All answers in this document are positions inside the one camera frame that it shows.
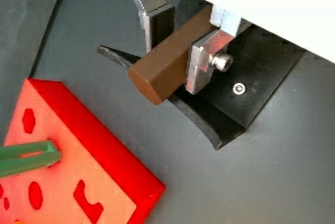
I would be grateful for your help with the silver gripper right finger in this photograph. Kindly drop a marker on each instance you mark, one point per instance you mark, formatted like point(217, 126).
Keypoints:
point(202, 59)

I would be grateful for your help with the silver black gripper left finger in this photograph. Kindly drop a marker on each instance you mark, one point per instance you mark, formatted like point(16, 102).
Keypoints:
point(157, 21)

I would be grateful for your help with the red shape sorter block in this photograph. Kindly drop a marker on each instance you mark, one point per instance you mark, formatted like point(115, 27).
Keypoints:
point(98, 185)

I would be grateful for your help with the green arrow-top peg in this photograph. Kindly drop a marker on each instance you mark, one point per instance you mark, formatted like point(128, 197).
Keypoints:
point(24, 157)

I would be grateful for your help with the brown hexagon peg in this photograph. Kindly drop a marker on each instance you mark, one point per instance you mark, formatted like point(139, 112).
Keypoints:
point(159, 71)

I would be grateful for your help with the black curved holder stand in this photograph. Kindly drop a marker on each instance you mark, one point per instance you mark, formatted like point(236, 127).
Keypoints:
point(224, 107)

